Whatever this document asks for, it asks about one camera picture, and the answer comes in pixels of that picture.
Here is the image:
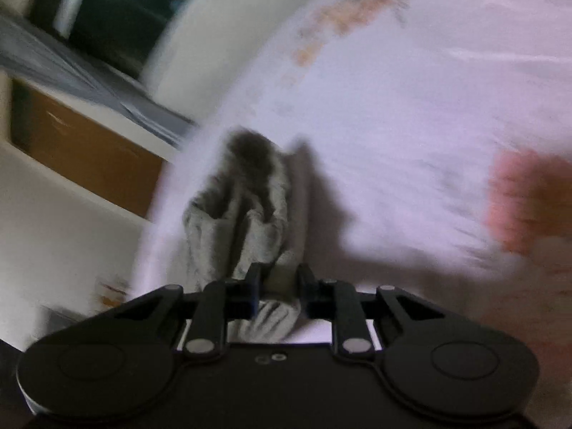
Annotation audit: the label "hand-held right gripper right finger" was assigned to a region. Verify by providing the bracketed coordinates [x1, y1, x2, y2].
[296, 263, 448, 361]

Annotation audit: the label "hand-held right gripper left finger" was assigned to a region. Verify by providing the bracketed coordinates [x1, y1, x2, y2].
[114, 262, 264, 361]

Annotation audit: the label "grey pants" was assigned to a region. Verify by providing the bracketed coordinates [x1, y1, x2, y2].
[182, 127, 314, 345]

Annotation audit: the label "bed with floral pink sheet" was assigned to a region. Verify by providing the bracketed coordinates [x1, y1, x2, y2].
[129, 0, 572, 354]

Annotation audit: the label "brown wooden cabinet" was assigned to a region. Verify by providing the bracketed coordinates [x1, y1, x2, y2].
[9, 78, 167, 222]

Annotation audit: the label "grey curtain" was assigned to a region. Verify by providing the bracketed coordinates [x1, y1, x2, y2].
[0, 13, 198, 149]

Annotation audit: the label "white framed window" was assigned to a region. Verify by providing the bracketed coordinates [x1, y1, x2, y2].
[24, 0, 216, 82]

